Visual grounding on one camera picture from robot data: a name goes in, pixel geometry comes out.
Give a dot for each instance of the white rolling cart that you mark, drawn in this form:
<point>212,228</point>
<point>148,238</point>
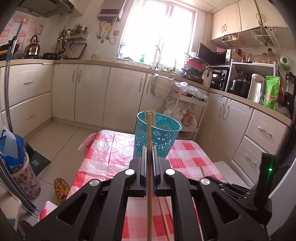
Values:
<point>182,91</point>

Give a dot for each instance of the plastic bottle on counter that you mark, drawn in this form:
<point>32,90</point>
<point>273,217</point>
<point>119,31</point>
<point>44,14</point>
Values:
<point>95,53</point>

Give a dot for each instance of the yellow slipper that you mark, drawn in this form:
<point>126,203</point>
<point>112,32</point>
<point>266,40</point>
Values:
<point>61,189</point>

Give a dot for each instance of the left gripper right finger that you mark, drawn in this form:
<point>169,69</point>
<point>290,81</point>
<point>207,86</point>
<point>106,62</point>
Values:
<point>159,166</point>

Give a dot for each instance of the wall water heater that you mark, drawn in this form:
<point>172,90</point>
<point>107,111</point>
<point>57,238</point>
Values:
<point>111,10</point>

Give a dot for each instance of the chopstick bundle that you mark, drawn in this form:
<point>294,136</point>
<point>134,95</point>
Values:
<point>150,116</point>

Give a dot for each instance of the spice rack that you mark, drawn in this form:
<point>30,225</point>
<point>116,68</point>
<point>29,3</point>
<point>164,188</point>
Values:
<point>71,43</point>

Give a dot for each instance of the steel kettle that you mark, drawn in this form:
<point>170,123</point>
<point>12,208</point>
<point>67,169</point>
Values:
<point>32,50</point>

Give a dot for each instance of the blue perforated bin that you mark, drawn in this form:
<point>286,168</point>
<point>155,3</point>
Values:
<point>164,134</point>

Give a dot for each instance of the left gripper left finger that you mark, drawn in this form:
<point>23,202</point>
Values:
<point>138,187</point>

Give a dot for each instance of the black microwave oven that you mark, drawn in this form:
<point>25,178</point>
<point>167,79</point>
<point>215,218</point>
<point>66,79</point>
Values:
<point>214,58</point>

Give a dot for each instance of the floral bucket with blue bag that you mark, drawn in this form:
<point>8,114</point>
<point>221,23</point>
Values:
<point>17,162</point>

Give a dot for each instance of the green snack bag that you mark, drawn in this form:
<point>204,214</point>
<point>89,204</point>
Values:
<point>271,91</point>

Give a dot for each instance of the black wok pan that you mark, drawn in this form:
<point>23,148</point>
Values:
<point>4,49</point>

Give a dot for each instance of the white electric kettle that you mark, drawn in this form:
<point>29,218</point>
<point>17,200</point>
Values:
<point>257,88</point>

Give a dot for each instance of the wooden chopstick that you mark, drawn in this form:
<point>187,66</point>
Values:
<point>202,170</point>
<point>168,203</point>
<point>149,182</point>
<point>164,219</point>

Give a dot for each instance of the range hood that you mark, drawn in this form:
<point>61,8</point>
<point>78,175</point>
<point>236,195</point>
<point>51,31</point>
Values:
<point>46,8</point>

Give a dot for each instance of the white plastic bag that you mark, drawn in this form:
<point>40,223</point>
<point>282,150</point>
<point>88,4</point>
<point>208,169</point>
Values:
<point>181,112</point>

